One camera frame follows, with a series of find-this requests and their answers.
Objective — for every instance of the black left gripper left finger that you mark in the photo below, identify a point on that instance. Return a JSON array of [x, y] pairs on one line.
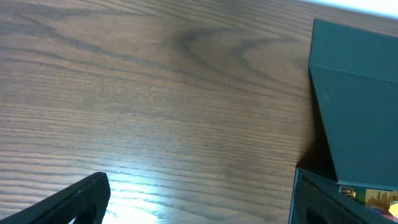
[[84, 202]]

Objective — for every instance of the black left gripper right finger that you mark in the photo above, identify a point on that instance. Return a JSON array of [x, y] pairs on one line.
[[318, 202]]

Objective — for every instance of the brown chocolate stick box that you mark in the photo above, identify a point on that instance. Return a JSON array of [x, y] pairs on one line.
[[380, 198]]

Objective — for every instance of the yellow Hacks candy bag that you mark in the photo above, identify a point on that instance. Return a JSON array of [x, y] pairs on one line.
[[393, 209]]

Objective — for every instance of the dark green box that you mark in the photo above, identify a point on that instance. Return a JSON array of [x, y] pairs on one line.
[[353, 79]]

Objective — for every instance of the red Hello Panda box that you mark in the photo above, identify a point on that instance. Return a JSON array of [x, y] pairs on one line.
[[382, 212]]

